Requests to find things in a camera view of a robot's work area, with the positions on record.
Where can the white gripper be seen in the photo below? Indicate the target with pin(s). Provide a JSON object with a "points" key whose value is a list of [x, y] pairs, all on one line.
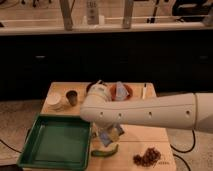
{"points": [[107, 128]]}

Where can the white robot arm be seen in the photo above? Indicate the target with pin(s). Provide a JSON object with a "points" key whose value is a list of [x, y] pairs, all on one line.
{"points": [[191, 111]]}

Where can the green plastic tray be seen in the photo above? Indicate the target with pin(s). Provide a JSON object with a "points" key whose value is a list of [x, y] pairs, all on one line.
{"points": [[57, 142]]}

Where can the green chili pepper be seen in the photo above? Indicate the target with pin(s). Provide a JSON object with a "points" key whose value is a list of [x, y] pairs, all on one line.
{"points": [[102, 153]]}

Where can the blue bag on plate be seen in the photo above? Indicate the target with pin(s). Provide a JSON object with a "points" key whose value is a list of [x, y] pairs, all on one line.
{"points": [[121, 91]]}

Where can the dark metal cup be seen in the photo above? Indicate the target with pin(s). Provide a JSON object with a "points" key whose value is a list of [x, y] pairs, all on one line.
{"points": [[72, 97]]}

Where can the white bowl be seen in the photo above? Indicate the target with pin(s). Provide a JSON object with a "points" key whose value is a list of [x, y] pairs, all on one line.
{"points": [[54, 100]]}

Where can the white handled knife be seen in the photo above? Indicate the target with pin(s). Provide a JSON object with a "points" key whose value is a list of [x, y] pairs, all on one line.
{"points": [[144, 91]]}

